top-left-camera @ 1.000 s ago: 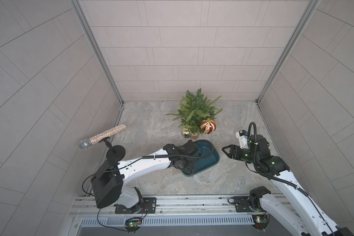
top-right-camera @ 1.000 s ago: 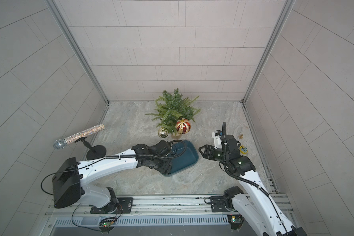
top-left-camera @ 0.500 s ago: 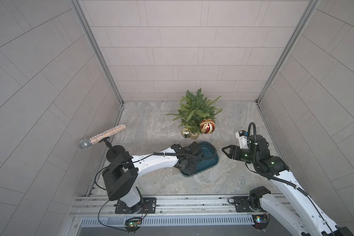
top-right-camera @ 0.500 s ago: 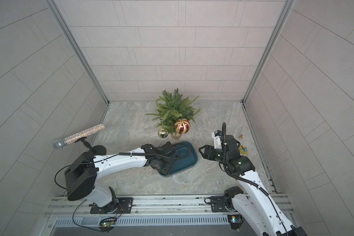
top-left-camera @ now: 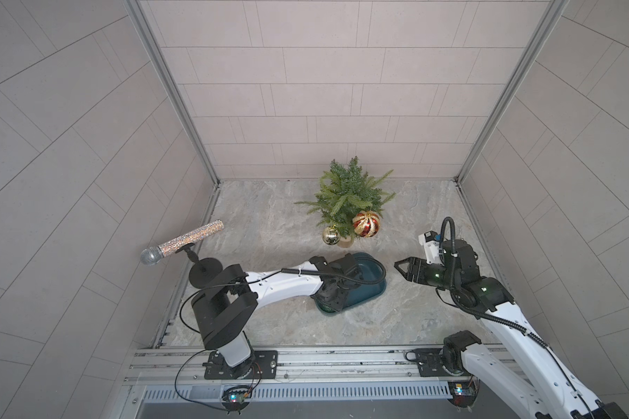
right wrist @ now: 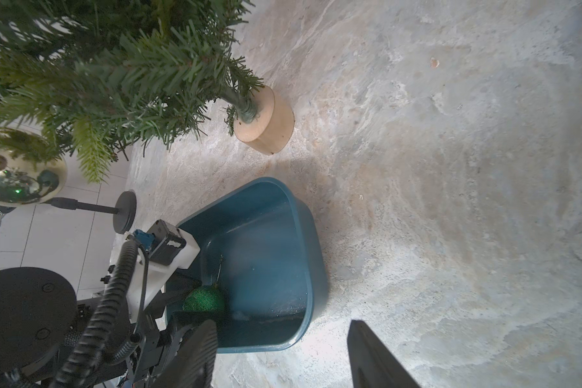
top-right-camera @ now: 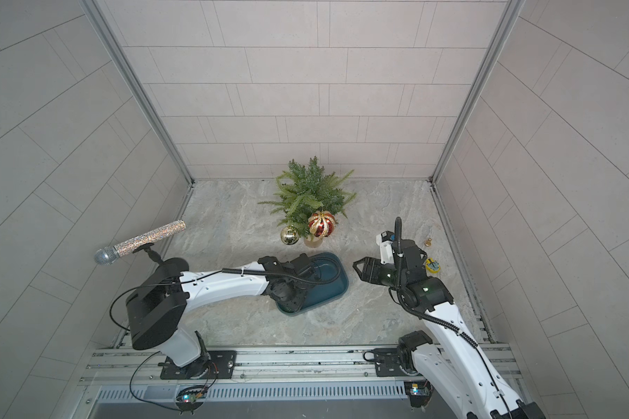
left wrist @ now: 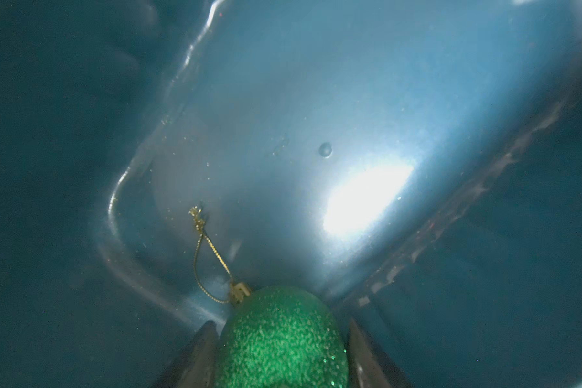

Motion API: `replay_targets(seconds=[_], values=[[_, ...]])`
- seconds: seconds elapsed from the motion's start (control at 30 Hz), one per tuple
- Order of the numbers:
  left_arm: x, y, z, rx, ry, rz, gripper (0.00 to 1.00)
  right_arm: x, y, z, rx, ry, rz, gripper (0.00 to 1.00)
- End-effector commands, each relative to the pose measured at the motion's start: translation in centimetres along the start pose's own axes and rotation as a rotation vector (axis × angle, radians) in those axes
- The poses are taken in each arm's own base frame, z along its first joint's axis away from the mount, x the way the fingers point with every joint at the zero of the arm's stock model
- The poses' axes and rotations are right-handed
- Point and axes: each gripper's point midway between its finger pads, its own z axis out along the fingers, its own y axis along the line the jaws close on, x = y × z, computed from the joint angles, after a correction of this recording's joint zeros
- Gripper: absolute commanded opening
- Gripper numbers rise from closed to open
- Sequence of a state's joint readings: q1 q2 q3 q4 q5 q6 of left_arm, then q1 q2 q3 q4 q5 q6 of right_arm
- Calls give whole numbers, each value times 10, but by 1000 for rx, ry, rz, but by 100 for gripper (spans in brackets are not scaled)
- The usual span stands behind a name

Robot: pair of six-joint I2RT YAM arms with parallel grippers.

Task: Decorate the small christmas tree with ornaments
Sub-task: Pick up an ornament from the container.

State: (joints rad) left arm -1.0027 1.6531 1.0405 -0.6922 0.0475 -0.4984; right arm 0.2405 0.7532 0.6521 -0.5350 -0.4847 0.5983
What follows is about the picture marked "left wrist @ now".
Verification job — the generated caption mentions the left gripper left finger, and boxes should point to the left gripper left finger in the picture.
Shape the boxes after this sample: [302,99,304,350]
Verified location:
[152,321,219,388]

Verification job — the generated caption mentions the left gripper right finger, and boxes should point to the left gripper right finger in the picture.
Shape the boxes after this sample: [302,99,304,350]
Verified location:
[347,318,412,388]

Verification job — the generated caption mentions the green glitter ball ornament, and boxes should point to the green glitter ball ornament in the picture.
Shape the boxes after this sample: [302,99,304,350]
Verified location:
[188,205,350,388]

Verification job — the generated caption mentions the teal plastic tray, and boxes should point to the teal plastic tray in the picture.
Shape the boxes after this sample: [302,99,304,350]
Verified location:
[0,1,582,387]

